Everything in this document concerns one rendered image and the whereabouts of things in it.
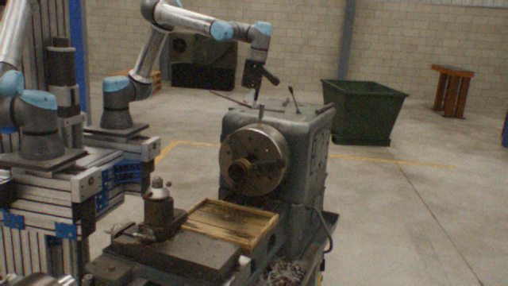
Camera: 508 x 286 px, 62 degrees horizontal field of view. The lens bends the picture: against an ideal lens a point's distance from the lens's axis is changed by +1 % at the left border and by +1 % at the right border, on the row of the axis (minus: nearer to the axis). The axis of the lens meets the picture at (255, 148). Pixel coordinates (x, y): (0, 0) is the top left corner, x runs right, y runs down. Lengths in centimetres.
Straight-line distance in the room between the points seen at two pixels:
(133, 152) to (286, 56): 988
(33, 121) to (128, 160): 55
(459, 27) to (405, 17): 138
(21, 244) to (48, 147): 64
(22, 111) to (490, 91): 1200
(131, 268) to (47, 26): 102
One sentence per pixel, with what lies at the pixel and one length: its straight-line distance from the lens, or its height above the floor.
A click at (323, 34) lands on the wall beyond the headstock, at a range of 1172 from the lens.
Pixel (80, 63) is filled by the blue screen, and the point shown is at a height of 95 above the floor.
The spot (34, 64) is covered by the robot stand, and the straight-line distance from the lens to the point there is 188.
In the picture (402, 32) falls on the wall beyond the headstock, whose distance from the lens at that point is 1199.
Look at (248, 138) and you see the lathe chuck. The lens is 186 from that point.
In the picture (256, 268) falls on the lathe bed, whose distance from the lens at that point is 179.
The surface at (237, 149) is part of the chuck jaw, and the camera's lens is 182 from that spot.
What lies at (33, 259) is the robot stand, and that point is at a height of 61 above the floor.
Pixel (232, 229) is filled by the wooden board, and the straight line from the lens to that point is 172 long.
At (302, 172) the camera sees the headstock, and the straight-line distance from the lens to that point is 198.
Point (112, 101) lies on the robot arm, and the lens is 206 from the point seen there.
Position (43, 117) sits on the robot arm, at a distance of 166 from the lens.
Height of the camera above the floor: 168
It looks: 16 degrees down
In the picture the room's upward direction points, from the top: 4 degrees clockwise
